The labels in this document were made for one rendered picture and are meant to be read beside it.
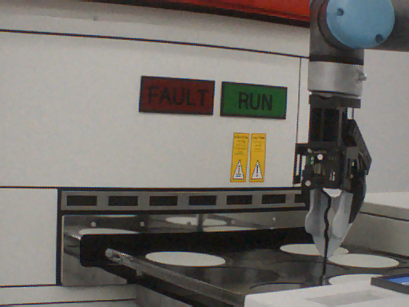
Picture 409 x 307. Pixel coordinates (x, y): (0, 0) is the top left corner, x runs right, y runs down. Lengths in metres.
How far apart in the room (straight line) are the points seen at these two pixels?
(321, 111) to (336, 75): 0.05
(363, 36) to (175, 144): 0.34
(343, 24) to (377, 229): 0.40
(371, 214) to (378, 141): 2.29
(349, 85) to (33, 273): 0.47
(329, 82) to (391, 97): 2.53
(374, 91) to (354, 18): 2.57
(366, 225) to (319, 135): 0.23
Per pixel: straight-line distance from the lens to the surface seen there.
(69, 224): 1.14
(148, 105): 1.19
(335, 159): 1.11
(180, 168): 1.23
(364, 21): 1.02
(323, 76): 1.13
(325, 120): 1.12
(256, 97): 1.29
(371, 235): 1.31
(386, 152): 3.64
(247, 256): 1.17
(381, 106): 3.61
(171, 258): 1.11
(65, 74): 1.13
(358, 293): 0.67
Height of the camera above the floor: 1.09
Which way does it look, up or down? 3 degrees down
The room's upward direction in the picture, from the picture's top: 4 degrees clockwise
